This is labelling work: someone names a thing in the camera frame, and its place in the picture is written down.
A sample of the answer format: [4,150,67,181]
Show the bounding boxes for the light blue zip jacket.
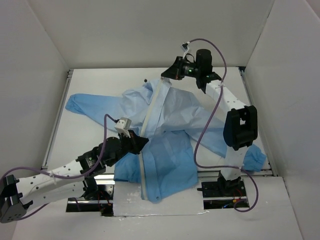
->
[64,77,268,205]

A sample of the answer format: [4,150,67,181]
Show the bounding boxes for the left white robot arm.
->
[0,130,149,224]

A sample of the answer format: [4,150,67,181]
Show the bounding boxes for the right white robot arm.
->
[161,49,258,196]

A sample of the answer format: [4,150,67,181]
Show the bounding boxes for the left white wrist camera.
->
[114,117,132,138]

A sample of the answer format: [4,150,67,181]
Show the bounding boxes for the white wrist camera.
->
[114,117,132,138]
[180,41,190,59]

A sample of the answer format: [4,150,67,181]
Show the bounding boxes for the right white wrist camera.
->
[180,41,190,59]

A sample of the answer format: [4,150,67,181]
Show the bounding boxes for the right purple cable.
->
[188,38,260,213]

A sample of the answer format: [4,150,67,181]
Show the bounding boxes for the purple cable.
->
[0,113,118,220]
[188,38,260,213]

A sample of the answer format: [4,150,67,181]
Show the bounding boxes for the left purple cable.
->
[0,113,118,220]

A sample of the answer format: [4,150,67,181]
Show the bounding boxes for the aluminium rail frame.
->
[37,65,279,213]

